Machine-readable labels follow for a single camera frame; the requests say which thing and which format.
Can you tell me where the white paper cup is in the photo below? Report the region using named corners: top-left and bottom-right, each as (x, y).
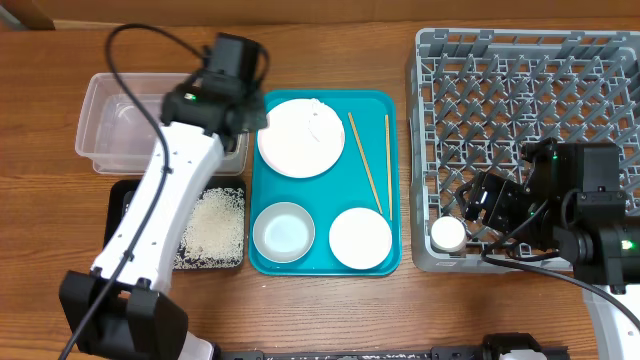
top-left (430, 216), bottom-right (466, 253)

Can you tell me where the small white plate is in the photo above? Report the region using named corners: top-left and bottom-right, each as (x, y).
top-left (329, 207), bottom-right (392, 270)

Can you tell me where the grey bowl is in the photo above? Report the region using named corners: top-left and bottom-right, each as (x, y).
top-left (252, 202), bottom-right (315, 264)

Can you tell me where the pile of rice grains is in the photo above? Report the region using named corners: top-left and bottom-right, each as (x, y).
top-left (173, 187), bottom-right (246, 270)

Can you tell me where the white tissue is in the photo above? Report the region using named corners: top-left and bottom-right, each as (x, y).
top-left (308, 98), bottom-right (332, 142)

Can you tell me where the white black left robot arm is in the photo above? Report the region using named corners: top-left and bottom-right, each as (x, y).
top-left (59, 80), bottom-right (267, 359)

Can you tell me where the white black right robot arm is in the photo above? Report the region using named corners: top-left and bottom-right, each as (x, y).
top-left (454, 139), bottom-right (639, 359)

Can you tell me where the black waste tray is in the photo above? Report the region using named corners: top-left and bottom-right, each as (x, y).
top-left (101, 177), bottom-right (249, 274)

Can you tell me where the grey dish rack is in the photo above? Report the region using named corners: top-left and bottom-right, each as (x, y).
top-left (406, 28), bottom-right (639, 273)

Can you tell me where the wooden chopstick right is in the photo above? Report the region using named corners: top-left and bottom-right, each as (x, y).
top-left (385, 114), bottom-right (393, 222)

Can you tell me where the wooden chopstick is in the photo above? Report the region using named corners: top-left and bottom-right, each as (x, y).
top-left (385, 114), bottom-right (393, 222)
top-left (347, 112), bottom-right (383, 215)

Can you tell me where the wooden chopstick left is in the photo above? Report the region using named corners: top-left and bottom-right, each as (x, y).
top-left (347, 112), bottom-right (383, 215)

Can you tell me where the teal plastic tray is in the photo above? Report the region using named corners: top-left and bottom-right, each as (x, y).
top-left (248, 89), bottom-right (403, 276)

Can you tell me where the large white plate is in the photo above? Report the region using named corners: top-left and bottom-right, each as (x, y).
top-left (257, 98), bottom-right (345, 179)

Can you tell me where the clear plastic bin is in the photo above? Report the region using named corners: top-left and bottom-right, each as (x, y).
top-left (74, 72), bottom-right (250, 176)

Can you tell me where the black table clamp mount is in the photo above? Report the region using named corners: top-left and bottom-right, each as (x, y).
top-left (429, 333), bottom-right (570, 360)

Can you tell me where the black rail at table edge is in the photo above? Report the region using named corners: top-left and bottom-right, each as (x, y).
top-left (214, 350), bottom-right (442, 360)

